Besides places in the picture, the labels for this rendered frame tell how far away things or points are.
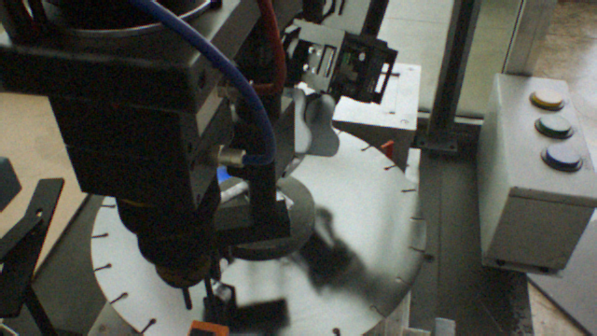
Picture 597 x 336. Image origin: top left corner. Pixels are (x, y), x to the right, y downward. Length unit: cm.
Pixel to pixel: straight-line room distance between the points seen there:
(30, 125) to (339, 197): 70
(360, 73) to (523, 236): 37
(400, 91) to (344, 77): 36
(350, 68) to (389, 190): 15
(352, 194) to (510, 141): 29
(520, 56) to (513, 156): 22
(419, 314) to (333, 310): 27
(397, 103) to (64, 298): 53
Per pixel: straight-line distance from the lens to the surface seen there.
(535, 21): 89
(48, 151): 102
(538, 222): 74
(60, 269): 82
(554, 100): 86
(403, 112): 77
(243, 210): 43
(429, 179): 89
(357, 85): 48
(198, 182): 26
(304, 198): 54
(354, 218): 53
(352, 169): 59
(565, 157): 75
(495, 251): 78
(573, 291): 183
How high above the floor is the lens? 133
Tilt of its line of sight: 41 degrees down
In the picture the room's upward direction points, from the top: straight up
